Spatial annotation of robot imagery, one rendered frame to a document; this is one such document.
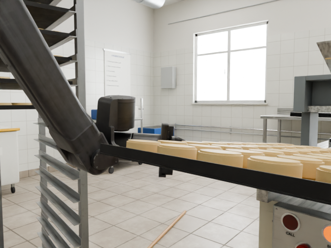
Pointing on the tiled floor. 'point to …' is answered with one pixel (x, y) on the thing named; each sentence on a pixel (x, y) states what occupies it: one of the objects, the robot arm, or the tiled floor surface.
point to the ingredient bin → (9, 156)
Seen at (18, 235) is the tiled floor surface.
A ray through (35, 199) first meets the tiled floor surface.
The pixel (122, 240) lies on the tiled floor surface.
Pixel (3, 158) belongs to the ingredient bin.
